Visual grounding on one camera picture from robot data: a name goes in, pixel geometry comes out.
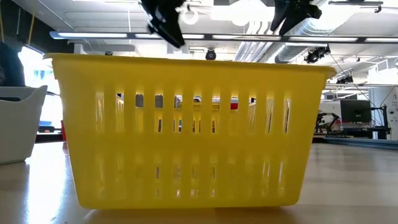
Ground black ceiling spotlight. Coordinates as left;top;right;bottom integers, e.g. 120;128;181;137
303;45;331;65
335;74;354;85

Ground black metal stand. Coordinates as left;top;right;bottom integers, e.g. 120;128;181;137
369;105;392;140

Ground overhead light bar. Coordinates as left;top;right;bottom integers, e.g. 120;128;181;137
49;30;398;44

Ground yellow slotted plastic basket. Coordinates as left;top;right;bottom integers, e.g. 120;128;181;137
42;52;338;210

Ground black ceiling rail fixture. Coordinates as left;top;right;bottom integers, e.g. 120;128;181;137
328;0;384;14

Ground white cable coil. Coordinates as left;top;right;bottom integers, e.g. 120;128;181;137
181;6;200;26

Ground silver ventilation duct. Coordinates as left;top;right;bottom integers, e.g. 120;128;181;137
259;0;355;65

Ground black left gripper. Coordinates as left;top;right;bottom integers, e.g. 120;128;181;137
139;0;187;49

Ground white plastic storage bin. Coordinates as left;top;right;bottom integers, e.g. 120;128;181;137
0;85;49;165
136;94;164;108

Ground person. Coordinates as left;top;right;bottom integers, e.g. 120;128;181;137
0;42;26;87

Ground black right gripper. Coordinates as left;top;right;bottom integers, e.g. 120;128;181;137
269;0;323;37

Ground black computer monitor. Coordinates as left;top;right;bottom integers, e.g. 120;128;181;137
340;99;373;124

